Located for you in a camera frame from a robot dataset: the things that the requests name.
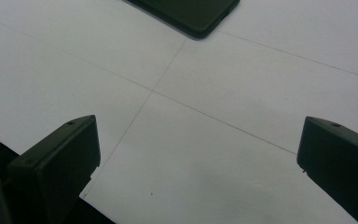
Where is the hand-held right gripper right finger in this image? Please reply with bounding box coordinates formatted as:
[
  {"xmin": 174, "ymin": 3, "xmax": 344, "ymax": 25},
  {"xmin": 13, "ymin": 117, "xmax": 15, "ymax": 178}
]
[{"xmin": 296, "ymin": 116, "xmax": 358, "ymax": 224}]

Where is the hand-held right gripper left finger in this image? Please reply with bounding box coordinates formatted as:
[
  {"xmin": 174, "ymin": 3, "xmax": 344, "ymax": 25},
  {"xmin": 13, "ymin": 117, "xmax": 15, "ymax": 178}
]
[{"xmin": 7, "ymin": 114, "xmax": 102, "ymax": 224}]

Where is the white table cover sheet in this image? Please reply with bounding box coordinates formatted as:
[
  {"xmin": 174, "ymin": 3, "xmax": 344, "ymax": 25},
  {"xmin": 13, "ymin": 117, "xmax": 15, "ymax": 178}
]
[{"xmin": 0, "ymin": 0, "xmax": 358, "ymax": 224}]

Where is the black phone case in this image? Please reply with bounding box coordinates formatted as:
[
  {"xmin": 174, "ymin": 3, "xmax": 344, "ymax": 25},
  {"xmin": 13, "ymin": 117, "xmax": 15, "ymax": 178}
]
[{"xmin": 125, "ymin": 0, "xmax": 241, "ymax": 40}]

